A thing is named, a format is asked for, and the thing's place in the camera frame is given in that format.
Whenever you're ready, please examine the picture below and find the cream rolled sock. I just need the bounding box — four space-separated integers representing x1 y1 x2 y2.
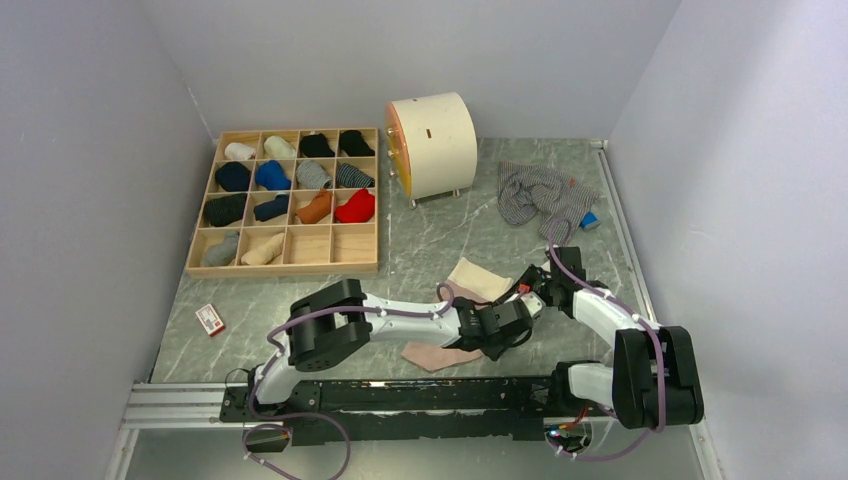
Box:
263 135 297 159

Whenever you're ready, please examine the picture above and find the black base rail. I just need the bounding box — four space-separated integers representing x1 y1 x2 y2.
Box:
218 376 606 446

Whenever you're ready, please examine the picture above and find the red rolled sock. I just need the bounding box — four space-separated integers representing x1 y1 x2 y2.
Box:
334 189 376 224

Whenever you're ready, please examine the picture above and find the white rolled sock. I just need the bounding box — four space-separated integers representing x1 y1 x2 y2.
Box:
224 142 256 161

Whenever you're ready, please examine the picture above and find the blue rolled sock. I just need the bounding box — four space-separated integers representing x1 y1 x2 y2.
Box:
255 160 292 191

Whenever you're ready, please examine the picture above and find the red white small card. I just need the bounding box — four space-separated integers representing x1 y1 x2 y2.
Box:
195 304 226 337

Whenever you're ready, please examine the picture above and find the orange rolled sock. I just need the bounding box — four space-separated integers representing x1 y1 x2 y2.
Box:
295 189 333 224

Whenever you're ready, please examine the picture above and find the black ribbed rolled sock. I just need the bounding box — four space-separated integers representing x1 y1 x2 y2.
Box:
202 192 248 227

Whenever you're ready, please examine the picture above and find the black rolled sock right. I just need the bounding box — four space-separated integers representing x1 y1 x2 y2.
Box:
338 130 375 157

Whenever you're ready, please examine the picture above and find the dark navy rolled sock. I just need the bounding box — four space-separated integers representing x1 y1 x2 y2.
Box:
253 194 289 222

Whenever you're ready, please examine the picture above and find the light grey rolled sock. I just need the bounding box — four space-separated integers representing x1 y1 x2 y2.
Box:
201 231 240 267

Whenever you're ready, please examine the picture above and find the blue small object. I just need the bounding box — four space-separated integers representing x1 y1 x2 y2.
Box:
579 212 600 231

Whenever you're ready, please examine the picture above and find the grey striped underwear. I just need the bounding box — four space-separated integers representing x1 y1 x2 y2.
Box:
497 161 599 245

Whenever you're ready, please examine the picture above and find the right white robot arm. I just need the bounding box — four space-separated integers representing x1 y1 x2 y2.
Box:
516 247 705 431

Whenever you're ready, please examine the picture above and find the aluminium frame rail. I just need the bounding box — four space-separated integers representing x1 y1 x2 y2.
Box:
106 383 726 479

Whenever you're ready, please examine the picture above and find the striped dark rolled sock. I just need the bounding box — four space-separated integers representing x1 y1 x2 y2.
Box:
336 163 376 189

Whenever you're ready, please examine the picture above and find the cream cylindrical drum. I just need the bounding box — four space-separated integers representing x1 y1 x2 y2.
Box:
385 92 478 209

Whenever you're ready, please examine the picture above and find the wooden compartment tray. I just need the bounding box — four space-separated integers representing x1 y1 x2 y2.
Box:
185 127 380 278

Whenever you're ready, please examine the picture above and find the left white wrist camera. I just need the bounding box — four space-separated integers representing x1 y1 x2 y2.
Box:
516 284 546 322

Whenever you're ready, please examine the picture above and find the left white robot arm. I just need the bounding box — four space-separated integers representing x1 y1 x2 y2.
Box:
245 279 544 420

